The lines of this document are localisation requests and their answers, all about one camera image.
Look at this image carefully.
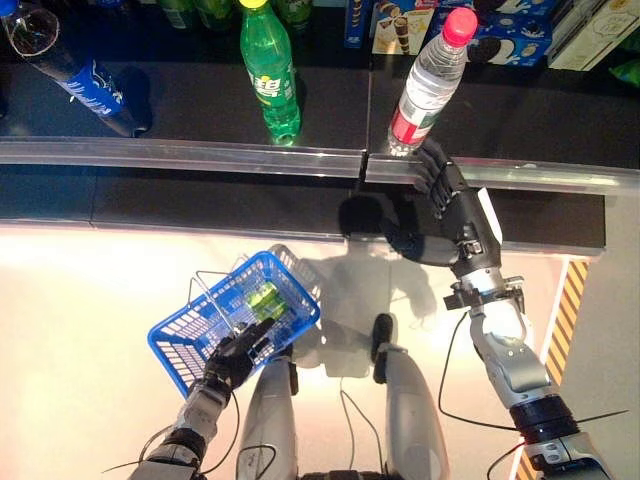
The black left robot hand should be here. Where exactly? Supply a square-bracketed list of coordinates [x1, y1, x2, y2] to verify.
[202, 317, 277, 396]

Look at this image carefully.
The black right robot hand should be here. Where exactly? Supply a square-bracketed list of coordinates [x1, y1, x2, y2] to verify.
[379, 138, 504, 269]

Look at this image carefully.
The blue plastic shopping basket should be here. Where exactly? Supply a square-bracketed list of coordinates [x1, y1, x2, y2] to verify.
[147, 249, 322, 400]

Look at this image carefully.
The small water bottle red cap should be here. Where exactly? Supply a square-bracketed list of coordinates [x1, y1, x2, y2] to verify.
[387, 6, 480, 159]

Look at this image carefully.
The grey left robot leg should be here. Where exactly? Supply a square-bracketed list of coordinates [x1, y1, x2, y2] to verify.
[235, 349, 301, 480]

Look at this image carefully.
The grey robot leg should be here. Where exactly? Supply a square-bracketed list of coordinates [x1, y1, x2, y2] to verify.
[371, 313, 451, 480]
[235, 349, 301, 480]

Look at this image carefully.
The black plinth shelf board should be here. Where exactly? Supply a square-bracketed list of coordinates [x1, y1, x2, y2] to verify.
[0, 162, 606, 251]

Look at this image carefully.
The grey right robot leg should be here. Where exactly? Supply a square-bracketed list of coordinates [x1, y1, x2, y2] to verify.
[371, 313, 451, 480]

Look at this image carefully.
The ice cream cone box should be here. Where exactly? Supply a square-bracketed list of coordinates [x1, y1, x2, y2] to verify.
[372, 0, 435, 56]

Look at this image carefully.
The green chips bag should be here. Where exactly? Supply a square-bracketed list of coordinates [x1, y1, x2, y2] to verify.
[607, 58, 640, 87]

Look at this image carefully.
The narrow blue cookie box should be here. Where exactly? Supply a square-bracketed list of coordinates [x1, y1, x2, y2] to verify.
[343, 0, 374, 49]

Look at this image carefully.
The white carton box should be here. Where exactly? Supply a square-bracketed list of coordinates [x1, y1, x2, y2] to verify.
[547, 0, 640, 71]

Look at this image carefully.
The green Sprite bottle yellow cap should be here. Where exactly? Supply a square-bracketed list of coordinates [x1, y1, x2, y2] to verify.
[238, 0, 303, 148]

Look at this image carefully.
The cola bottle blue label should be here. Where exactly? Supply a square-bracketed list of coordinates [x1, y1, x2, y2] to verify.
[2, 0, 154, 140]

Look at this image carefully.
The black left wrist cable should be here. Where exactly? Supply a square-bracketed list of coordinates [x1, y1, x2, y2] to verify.
[197, 389, 242, 476]

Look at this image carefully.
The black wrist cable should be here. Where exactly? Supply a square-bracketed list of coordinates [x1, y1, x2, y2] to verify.
[437, 312, 531, 434]
[197, 389, 242, 476]

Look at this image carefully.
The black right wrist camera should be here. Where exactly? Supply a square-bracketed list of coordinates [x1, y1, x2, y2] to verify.
[442, 273, 526, 314]

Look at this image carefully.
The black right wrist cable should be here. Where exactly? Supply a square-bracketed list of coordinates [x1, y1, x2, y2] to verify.
[437, 312, 531, 434]

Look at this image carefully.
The black shelf board clear rail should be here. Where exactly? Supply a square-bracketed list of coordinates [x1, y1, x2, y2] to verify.
[0, 0, 640, 197]

